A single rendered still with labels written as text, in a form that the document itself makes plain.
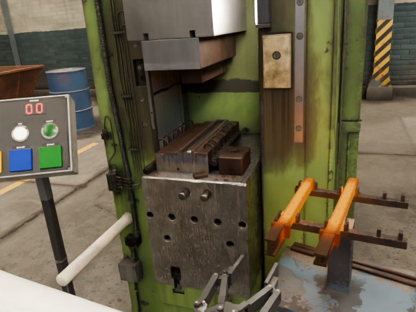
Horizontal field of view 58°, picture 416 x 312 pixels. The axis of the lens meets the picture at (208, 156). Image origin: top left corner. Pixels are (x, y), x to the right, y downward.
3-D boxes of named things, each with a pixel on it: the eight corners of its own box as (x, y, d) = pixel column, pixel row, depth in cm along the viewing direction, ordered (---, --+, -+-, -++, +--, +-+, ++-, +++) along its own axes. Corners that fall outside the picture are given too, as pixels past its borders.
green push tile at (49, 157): (61, 166, 130) (60, 144, 131) (39, 168, 129) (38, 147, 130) (63, 167, 131) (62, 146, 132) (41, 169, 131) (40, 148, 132)
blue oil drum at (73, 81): (80, 133, 557) (69, 72, 528) (48, 132, 577) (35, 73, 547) (103, 122, 609) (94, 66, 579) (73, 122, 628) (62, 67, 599)
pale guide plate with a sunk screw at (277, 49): (290, 88, 123) (290, 33, 118) (263, 88, 126) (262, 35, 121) (291, 87, 125) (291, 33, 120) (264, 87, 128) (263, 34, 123)
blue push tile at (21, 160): (31, 169, 129) (30, 148, 130) (8, 171, 128) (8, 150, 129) (33, 170, 130) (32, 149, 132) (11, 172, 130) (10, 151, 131)
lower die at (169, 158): (208, 174, 130) (207, 150, 128) (156, 170, 137) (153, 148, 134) (239, 138, 167) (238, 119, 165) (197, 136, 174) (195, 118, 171)
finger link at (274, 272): (264, 281, 73) (267, 283, 73) (275, 261, 79) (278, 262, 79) (264, 294, 74) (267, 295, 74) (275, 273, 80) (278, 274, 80)
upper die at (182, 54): (200, 69, 119) (199, 37, 115) (144, 70, 125) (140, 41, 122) (236, 55, 156) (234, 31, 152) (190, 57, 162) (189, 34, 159)
